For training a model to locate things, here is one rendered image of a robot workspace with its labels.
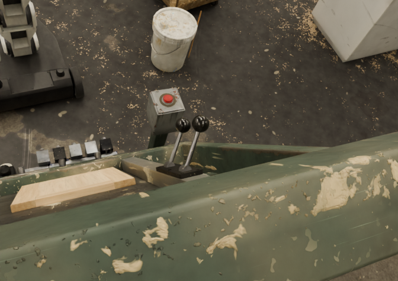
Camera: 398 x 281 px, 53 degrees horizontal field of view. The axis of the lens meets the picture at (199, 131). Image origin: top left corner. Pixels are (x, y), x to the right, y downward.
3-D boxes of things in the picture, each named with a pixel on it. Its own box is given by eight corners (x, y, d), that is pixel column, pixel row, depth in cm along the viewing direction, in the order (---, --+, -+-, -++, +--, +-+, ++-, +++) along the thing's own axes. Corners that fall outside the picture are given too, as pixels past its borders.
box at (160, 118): (170, 110, 182) (176, 86, 167) (178, 132, 177) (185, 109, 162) (145, 114, 178) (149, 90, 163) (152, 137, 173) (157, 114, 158)
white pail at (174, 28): (180, 41, 309) (192, -8, 270) (195, 70, 297) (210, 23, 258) (141, 47, 297) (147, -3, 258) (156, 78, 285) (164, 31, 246)
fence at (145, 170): (135, 167, 150) (134, 157, 150) (259, 212, 61) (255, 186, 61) (122, 170, 148) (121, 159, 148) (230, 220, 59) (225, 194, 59)
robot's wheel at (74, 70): (68, 80, 269) (67, 61, 252) (76, 79, 271) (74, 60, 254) (77, 104, 261) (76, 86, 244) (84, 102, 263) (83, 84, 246)
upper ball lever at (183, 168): (188, 177, 86) (208, 118, 88) (194, 178, 83) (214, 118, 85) (172, 171, 85) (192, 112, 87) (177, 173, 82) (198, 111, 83)
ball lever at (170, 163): (173, 172, 98) (190, 120, 99) (177, 173, 94) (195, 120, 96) (158, 167, 96) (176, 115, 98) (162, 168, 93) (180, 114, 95)
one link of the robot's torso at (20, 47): (1, 41, 246) (-13, -4, 202) (35, 36, 253) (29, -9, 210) (7, 64, 243) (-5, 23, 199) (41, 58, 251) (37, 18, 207)
